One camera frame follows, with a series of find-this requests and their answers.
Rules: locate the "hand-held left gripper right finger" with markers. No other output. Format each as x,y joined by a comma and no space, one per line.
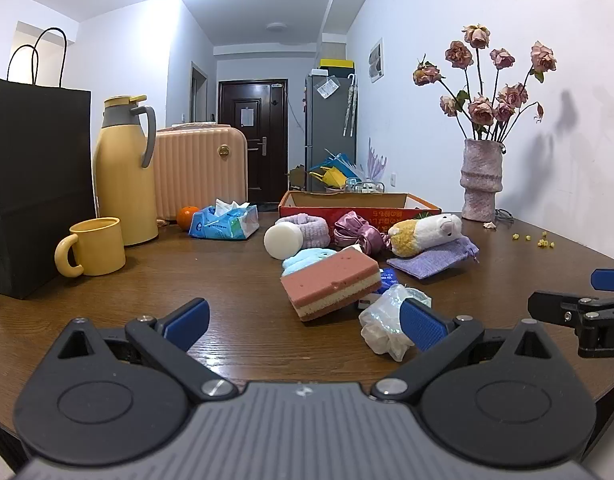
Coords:
422,326

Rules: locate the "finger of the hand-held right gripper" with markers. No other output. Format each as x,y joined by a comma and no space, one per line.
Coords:
611,280
552,306

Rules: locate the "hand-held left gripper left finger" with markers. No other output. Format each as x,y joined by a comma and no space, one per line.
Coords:
187,321

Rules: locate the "clear plastic bag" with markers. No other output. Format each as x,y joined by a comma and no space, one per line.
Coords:
382,320

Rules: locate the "blue pocket tissue packet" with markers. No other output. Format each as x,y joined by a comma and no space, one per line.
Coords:
388,278

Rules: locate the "pink layered sponge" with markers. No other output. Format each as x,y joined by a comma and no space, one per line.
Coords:
327,285

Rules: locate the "purple satin scrunchie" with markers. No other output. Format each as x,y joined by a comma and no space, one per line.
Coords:
352,225

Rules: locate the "white round sponge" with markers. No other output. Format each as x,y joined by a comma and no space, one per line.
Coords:
282,240

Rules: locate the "light blue fluffy sponge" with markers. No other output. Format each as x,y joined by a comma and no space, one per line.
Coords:
302,259

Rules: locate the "orange-edged cardboard box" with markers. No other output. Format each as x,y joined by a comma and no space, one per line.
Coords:
307,199

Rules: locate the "blue soft tissue pack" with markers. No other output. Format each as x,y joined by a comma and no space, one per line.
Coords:
222,226

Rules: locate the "yellow flower crumbs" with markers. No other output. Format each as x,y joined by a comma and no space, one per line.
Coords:
546,245

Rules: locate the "white yellow plush toy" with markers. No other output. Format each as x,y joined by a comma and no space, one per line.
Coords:
422,235

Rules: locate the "orange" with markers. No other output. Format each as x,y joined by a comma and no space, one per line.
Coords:
187,217

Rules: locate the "yellow mug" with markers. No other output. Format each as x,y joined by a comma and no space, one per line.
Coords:
99,247

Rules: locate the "pink textured vase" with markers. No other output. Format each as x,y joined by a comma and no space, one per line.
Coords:
479,185

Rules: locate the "pink ribbed suitcase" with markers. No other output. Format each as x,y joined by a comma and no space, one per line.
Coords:
197,175

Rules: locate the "yellow thermos jug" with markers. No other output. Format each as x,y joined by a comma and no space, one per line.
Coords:
122,185

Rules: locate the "lavender fluffy wristband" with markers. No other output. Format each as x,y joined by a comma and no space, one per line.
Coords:
312,222

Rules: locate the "dark brown entrance door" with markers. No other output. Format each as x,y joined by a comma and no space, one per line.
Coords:
252,160

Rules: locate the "yellow plastic object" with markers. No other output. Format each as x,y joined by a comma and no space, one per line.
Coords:
332,176

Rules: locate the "brown cardboard box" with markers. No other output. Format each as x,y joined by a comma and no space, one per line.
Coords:
297,177

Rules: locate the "blue flat board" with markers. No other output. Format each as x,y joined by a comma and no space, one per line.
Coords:
343,162

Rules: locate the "pink folded cloth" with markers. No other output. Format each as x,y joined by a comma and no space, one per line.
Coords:
192,125

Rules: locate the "black paper bag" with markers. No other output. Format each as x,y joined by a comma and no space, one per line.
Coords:
32,185

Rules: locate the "bunch of dried roses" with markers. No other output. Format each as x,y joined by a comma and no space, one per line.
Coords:
482,110

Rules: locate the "white paper notice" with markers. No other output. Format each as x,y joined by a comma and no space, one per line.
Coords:
247,116

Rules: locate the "grey refrigerator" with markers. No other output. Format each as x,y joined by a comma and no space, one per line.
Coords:
327,130

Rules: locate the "grey interior door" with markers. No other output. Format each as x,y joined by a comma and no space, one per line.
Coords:
198,95

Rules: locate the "white folded umbrella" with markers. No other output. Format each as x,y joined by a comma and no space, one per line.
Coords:
351,105

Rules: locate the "clear plastic sleeve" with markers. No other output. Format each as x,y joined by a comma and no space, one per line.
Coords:
329,88

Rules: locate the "yellow and black box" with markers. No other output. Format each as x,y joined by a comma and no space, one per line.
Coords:
337,65

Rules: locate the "round ceiling lamp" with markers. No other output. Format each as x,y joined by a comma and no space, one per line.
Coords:
276,27

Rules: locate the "white wall socket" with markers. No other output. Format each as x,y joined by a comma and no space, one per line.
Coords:
393,180

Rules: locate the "purple wing wall decoration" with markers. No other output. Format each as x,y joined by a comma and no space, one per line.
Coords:
377,160

